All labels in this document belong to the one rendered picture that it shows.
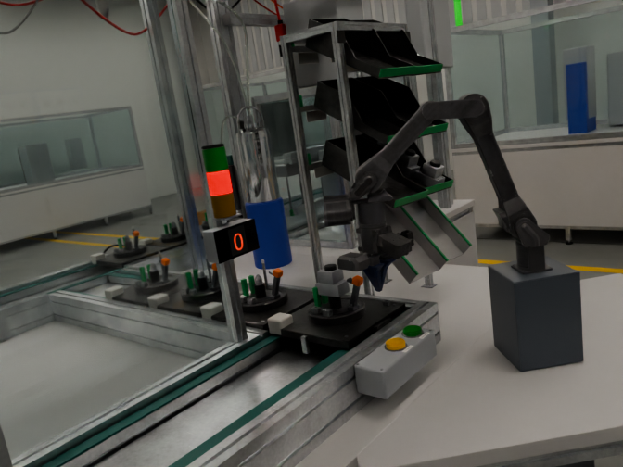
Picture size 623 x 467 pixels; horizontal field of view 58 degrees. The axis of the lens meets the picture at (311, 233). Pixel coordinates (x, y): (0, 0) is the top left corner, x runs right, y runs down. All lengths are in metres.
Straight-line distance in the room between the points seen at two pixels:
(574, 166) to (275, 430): 4.48
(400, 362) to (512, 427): 0.23
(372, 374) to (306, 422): 0.16
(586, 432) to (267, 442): 0.54
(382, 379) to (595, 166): 4.23
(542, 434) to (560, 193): 4.29
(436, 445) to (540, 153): 4.38
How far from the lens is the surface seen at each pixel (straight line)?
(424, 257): 1.56
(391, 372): 1.13
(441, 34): 3.07
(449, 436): 1.09
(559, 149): 5.23
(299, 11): 2.66
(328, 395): 1.10
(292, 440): 1.04
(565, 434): 1.11
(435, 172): 1.59
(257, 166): 2.21
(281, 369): 1.27
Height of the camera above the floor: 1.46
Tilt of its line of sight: 12 degrees down
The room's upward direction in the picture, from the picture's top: 8 degrees counter-clockwise
